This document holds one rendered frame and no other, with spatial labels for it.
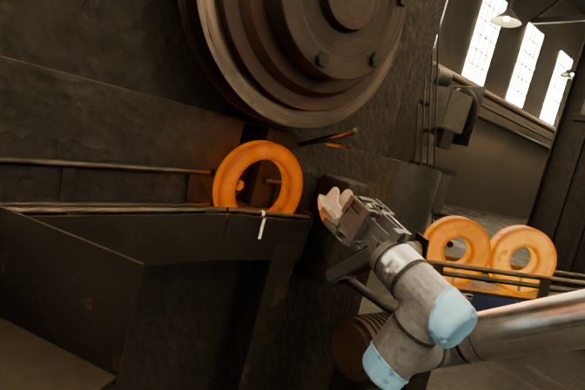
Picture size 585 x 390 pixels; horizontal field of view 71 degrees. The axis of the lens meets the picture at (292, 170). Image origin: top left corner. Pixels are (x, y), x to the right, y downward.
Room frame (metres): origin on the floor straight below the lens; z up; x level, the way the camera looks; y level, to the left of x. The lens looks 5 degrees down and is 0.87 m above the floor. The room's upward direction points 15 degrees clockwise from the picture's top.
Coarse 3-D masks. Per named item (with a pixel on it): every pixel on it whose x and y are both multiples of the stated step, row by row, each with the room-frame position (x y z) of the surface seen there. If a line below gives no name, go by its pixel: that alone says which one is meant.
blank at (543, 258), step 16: (496, 240) 0.93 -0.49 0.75; (512, 240) 0.92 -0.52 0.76; (528, 240) 0.93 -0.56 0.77; (544, 240) 0.93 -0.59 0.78; (496, 256) 0.92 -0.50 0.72; (544, 256) 0.93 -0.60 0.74; (528, 272) 0.93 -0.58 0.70; (544, 272) 0.93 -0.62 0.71; (512, 288) 0.93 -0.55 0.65; (528, 288) 0.93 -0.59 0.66
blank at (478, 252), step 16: (432, 224) 0.94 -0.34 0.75; (448, 224) 0.92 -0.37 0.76; (464, 224) 0.92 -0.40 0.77; (432, 240) 0.91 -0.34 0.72; (448, 240) 0.92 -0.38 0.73; (464, 240) 0.95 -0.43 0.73; (480, 240) 0.92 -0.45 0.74; (432, 256) 0.92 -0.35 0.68; (464, 256) 0.95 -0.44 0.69; (480, 256) 0.92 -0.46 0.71; (464, 272) 0.92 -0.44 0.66; (480, 272) 0.92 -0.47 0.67
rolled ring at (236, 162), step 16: (256, 144) 0.75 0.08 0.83; (272, 144) 0.77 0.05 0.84; (224, 160) 0.75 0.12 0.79; (240, 160) 0.74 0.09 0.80; (256, 160) 0.76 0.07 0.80; (272, 160) 0.78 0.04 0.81; (288, 160) 0.80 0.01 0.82; (224, 176) 0.72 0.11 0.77; (288, 176) 0.81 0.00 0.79; (224, 192) 0.73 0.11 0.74; (288, 192) 0.81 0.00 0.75; (272, 208) 0.82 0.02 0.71; (288, 208) 0.82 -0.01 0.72
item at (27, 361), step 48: (0, 240) 0.41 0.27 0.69; (48, 240) 0.40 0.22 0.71; (0, 288) 0.41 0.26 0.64; (48, 288) 0.39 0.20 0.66; (96, 288) 0.38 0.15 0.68; (0, 336) 0.38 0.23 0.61; (48, 336) 0.39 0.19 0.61; (96, 336) 0.37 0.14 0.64; (0, 384) 0.33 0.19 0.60; (48, 384) 0.34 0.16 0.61; (96, 384) 0.35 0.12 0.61
